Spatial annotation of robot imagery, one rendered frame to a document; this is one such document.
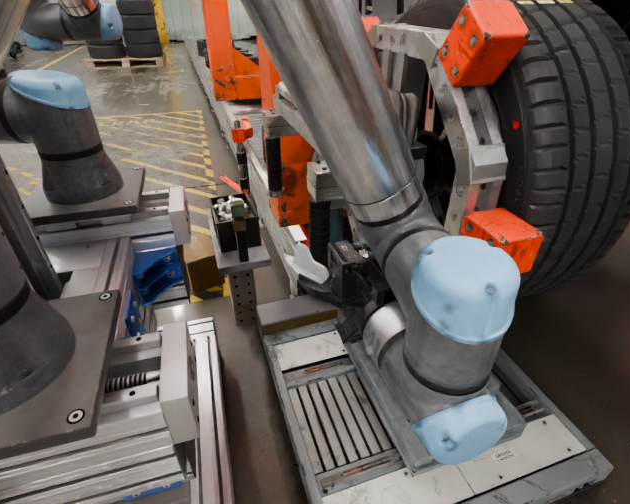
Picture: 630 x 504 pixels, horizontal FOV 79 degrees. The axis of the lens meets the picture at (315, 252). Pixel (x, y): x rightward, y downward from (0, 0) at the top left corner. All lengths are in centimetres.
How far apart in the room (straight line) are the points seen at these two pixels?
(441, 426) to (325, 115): 27
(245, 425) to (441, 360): 112
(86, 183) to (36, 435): 54
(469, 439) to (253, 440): 105
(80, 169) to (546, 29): 85
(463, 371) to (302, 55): 26
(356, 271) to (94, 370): 32
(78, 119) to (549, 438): 146
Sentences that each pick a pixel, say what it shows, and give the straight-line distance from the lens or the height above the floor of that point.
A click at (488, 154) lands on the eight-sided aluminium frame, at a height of 97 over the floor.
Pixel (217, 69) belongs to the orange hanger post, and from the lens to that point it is 305.
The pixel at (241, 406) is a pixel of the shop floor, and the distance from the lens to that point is 143.
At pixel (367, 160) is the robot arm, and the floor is 105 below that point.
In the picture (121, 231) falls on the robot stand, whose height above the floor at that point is 74.
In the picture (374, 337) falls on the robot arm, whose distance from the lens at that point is 42.
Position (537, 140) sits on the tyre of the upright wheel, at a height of 100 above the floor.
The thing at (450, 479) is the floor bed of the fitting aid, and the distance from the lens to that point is 126.
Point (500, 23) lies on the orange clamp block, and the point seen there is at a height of 114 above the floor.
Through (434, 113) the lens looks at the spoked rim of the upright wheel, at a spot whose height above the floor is 96.
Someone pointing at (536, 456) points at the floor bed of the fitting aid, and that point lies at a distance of 139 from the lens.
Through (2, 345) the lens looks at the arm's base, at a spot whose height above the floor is 88.
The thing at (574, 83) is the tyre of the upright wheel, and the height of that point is 106.
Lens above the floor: 117
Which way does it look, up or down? 34 degrees down
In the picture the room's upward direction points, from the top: straight up
